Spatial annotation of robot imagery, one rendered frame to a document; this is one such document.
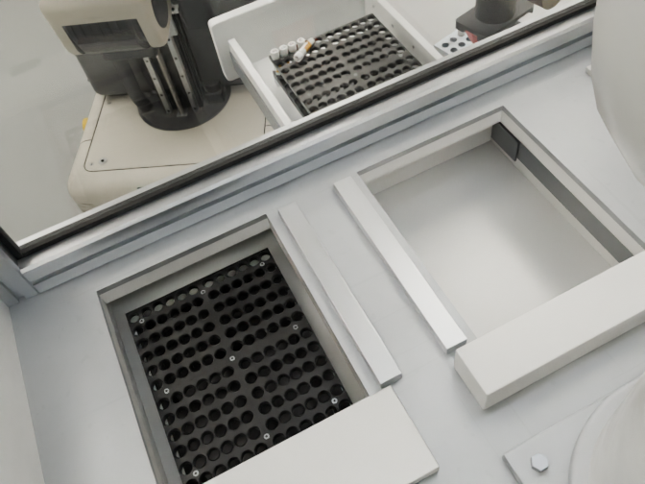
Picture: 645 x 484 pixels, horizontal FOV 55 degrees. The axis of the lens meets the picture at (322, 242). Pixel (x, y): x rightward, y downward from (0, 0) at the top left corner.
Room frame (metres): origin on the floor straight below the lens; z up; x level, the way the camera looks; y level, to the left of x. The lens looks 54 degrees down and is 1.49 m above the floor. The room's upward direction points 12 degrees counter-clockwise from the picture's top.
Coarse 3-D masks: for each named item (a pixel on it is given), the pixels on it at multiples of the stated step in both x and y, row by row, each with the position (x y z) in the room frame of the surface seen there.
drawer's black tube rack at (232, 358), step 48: (240, 288) 0.38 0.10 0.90; (288, 288) 0.37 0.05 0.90; (144, 336) 0.35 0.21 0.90; (192, 336) 0.33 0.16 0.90; (240, 336) 0.32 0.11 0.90; (288, 336) 0.31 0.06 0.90; (192, 384) 0.28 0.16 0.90; (240, 384) 0.27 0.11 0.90; (288, 384) 0.26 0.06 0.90; (336, 384) 0.25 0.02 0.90; (192, 432) 0.23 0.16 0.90; (240, 432) 0.22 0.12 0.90; (288, 432) 0.21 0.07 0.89; (192, 480) 0.18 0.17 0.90
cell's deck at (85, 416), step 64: (576, 64) 0.57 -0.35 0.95; (448, 128) 0.51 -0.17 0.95; (512, 128) 0.51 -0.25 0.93; (576, 128) 0.47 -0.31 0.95; (320, 192) 0.46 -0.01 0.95; (576, 192) 0.40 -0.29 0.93; (640, 192) 0.37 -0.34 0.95; (128, 256) 0.42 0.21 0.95; (192, 256) 0.42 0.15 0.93; (64, 320) 0.36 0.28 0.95; (384, 320) 0.28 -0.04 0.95; (64, 384) 0.28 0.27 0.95; (128, 384) 0.28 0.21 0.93; (448, 384) 0.21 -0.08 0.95; (576, 384) 0.18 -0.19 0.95; (64, 448) 0.22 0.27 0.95; (128, 448) 0.21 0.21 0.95; (448, 448) 0.15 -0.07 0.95; (512, 448) 0.14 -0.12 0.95
